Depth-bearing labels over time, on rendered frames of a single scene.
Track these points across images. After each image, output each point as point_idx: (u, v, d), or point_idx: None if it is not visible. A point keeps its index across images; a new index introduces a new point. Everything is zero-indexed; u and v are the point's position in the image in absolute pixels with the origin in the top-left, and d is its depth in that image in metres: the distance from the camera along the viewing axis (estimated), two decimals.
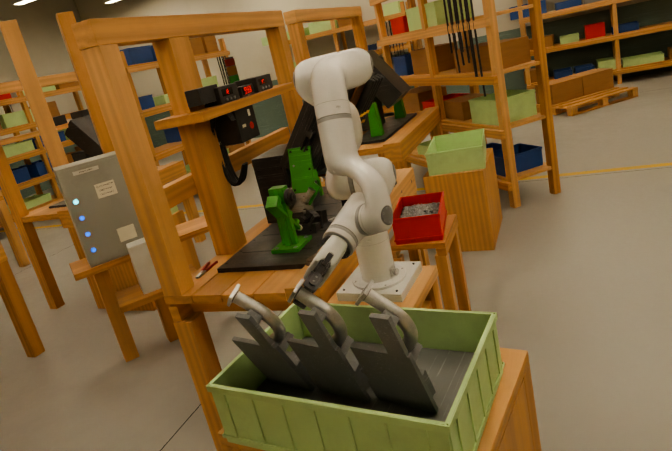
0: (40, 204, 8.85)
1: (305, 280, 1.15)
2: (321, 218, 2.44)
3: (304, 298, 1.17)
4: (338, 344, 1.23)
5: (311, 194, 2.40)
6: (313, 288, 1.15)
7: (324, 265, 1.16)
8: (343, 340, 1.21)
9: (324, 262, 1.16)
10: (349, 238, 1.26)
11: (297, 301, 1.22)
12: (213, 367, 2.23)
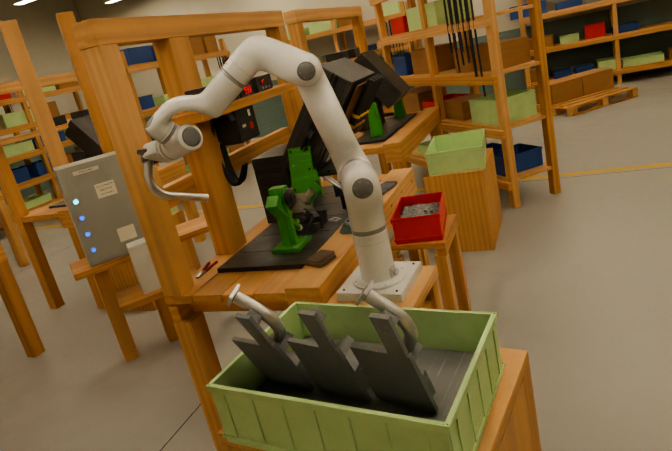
0: (40, 204, 8.85)
1: None
2: (321, 218, 2.44)
3: None
4: None
5: (311, 194, 2.40)
6: (142, 160, 1.85)
7: (142, 154, 1.80)
8: (160, 197, 1.88)
9: (141, 153, 1.80)
10: (158, 150, 1.70)
11: None
12: (213, 367, 2.23)
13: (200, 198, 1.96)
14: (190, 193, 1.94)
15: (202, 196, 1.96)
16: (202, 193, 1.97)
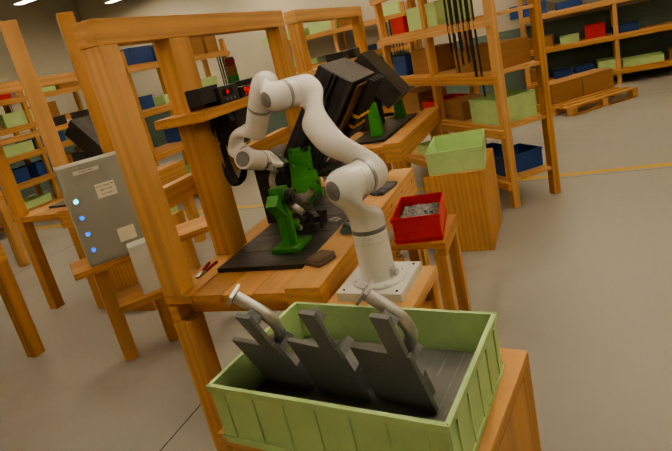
0: (40, 204, 8.85)
1: None
2: (321, 218, 2.44)
3: None
4: None
5: (311, 194, 2.40)
6: None
7: None
8: None
9: None
10: None
11: (283, 163, 2.43)
12: (213, 367, 2.23)
13: (295, 210, 2.40)
14: None
15: (297, 209, 2.39)
16: (299, 207, 2.40)
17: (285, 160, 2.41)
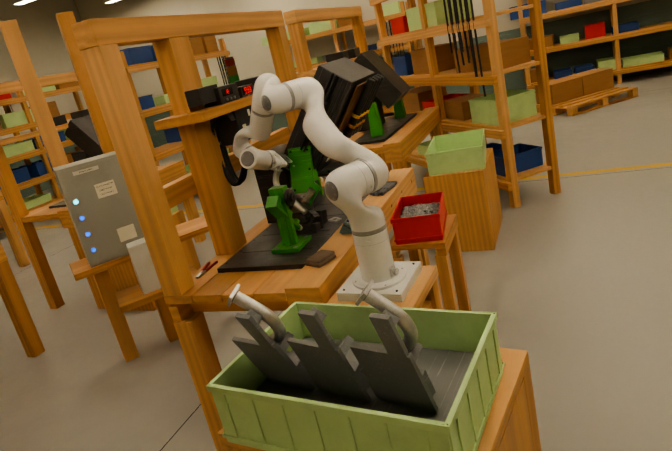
0: (40, 204, 8.85)
1: None
2: (321, 218, 2.44)
3: None
4: None
5: (311, 194, 2.40)
6: None
7: None
8: None
9: None
10: None
11: (287, 163, 2.46)
12: (213, 367, 2.23)
13: (298, 209, 2.43)
14: (294, 201, 2.44)
15: (300, 208, 2.42)
16: (302, 207, 2.42)
17: (289, 160, 2.44)
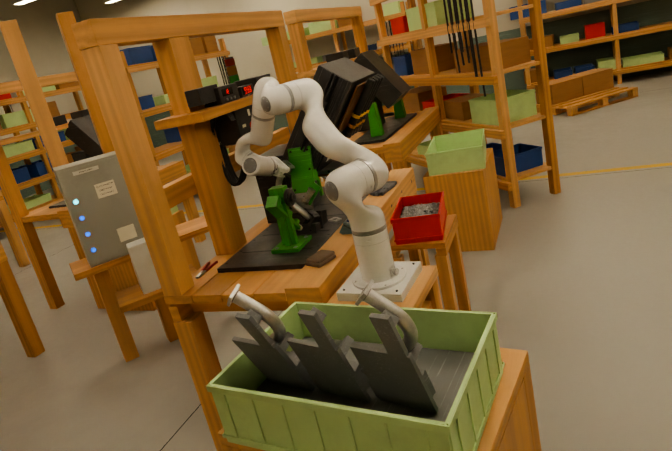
0: (40, 204, 8.85)
1: None
2: (321, 218, 2.44)
3: None
4: None
5: (311, 194, 2.40)
6: None
7: None
8: None
9: None
10: None
11: (290, 168, 2.45)
12: (213, 367, 2.23)
13: (302, 214, 2.42)
14: (298, 206, 2.43)
15: (304, 213, 2.41)
16: (306, 212, 2.42)
17: (291, 166, 2.43)
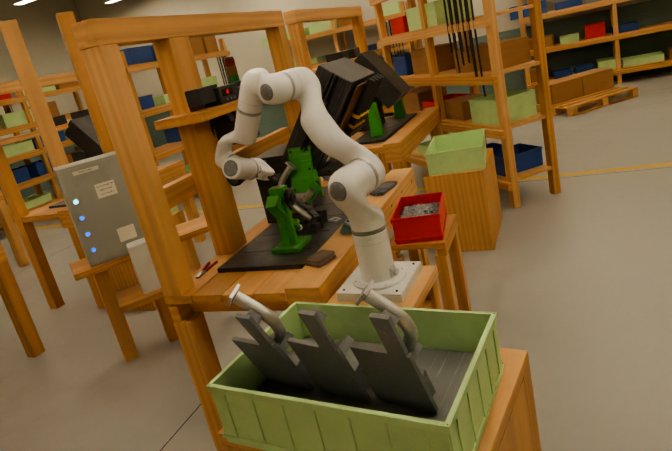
0: (40, 204, 8.85)
1: (264, 160, 2.31)
2: (321, 218, 2.44)
3: (287, 168, 2.46)
4: None
5: (311, 194, 2.40)
6: None
7: None
8: None
9: (253, 158, 2.27)
10: None
11: (278, 175, 2.29)
12: (213, 367, 2.23)
13: (304, 216, 2.42)
14: (300, 208, 2.43)
15: (306, 215, 2.41)
16: (308, 214, 2.41)
17: (294, 167, 2.43)
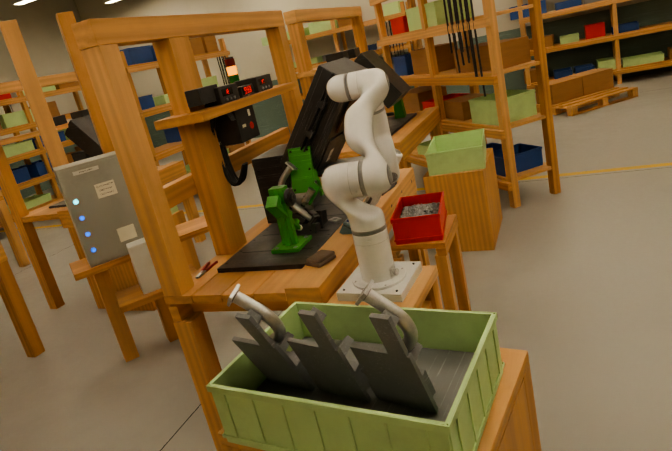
0: (40, 204, 8.85)
1: None
2: (321, 218, 2.44)
3: (287, 168, 2.46)
4: None
5: (311, 194, 2.40)
6: None
7: None
8: None
9: None
10: None
11: None
12: (213, 367, 2.23)
13: (304, 216, 2.42)
14: (300, 208, 2.43)
15: (306, 215, 2.41)
16: (308, 214, 2.41)
17: (294, 167, 2.43)
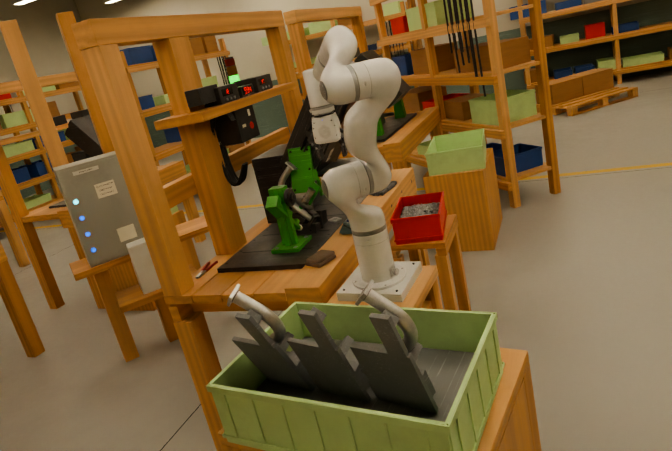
0: (40, 204, 8.85)
1: (343, 154, 1.91)
2: (321, 218, 2.44)
3: (287, 168, 2.46)
4: None
5: (311, 194, 2.40)
6: (346, 154, 1.94)
7: None
8: None
9: None
10: (334, 107, 1.90)
11: (322, 158, 1.96)
12: (213, 367, 2.23)
13: (304, 216, 2.42)
14: (300, 208, 2.43)
15: (306, 215, 2.41)
16: (308, 214, 2.41)
17: (294, 167, 2.43)
